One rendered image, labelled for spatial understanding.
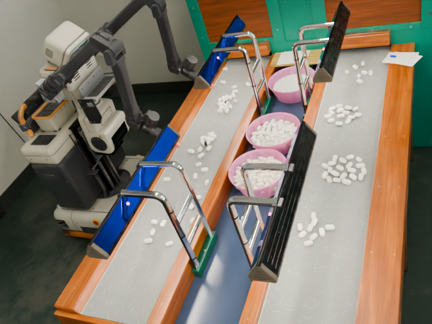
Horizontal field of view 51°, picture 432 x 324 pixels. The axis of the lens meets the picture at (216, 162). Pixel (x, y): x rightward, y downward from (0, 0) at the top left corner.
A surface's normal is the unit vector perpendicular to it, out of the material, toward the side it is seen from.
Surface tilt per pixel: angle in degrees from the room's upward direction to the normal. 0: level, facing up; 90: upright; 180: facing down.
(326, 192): 0
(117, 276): 0
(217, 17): 90
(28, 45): 90
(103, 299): 0
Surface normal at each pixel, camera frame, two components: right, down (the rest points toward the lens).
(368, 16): -0.33, 0.67
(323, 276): -0.27, -0.74
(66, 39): 0.41, -0.53
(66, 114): 0.91, 0.05
